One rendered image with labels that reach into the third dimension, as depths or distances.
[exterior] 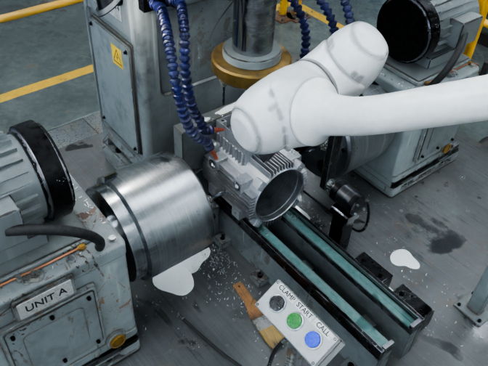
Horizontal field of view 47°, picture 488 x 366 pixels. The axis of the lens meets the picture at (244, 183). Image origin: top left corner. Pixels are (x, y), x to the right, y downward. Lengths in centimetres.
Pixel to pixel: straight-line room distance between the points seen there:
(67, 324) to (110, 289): 10
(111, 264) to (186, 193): 22
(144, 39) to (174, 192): 36
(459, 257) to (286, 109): 97
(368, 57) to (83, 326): 73
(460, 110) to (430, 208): 103
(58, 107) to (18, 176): 257
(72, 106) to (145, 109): 214
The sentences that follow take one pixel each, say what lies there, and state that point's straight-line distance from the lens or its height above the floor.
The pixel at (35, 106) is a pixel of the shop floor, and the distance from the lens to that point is 361.
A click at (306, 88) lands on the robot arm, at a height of 153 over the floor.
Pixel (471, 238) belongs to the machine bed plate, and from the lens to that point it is 175.
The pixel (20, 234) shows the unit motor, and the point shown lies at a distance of 98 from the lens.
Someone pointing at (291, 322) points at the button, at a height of 107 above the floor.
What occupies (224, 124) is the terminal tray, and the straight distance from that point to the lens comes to 140.
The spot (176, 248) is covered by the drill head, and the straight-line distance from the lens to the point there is 122.
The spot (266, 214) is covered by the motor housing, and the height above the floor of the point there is 94.
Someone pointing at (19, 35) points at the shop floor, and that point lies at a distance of 441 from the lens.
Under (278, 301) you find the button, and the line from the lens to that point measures 111.
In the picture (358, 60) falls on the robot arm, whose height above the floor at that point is 153.
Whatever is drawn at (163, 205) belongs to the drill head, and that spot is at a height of 114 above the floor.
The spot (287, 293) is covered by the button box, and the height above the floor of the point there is 108.
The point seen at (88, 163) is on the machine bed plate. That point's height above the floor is 80.
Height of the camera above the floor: 196
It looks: 42 degrees down
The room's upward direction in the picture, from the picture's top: 4 degrees clockwise
